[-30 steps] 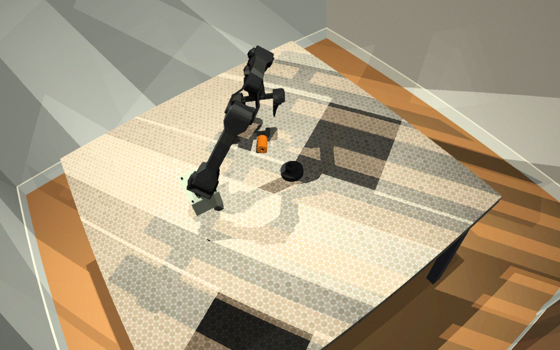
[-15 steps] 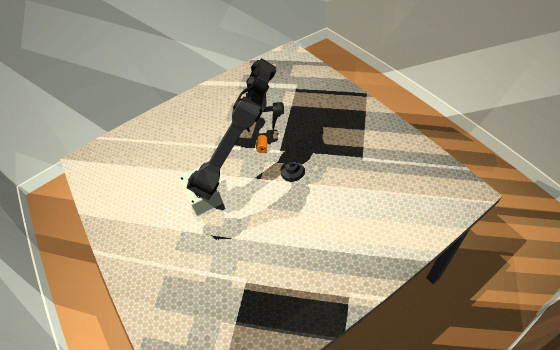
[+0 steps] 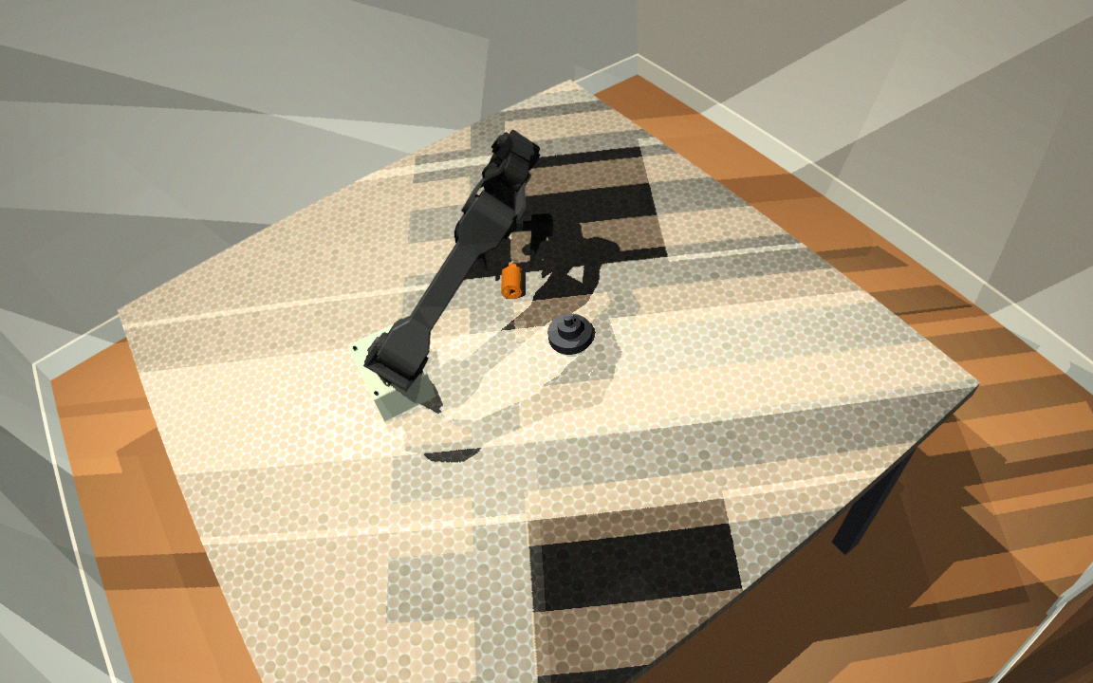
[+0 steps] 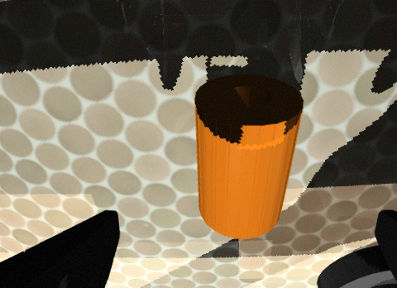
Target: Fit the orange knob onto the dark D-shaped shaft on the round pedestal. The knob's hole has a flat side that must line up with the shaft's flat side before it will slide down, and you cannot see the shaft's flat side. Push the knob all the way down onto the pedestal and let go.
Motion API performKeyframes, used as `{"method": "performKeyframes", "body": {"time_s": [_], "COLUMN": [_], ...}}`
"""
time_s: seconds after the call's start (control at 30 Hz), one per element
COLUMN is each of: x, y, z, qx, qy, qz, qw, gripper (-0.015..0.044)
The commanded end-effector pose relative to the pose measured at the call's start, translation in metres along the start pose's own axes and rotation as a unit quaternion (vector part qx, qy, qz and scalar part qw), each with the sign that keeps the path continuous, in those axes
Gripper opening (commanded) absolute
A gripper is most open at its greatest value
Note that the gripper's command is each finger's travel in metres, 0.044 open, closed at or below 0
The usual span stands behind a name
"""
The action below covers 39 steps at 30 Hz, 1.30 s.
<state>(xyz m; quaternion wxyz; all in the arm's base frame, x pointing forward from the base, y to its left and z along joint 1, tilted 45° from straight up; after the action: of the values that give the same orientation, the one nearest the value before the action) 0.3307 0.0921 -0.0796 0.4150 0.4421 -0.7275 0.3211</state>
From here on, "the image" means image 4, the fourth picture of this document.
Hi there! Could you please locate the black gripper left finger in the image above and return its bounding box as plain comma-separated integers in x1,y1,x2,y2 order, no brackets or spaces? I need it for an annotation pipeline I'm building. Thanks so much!
0,209,120,288

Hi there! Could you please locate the orange cylindrical knob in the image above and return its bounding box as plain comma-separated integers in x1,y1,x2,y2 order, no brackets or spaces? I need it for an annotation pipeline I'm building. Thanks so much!
194,74,304,239

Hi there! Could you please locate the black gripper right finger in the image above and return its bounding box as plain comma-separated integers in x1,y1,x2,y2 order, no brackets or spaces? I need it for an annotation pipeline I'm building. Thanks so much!
375,209,397,281

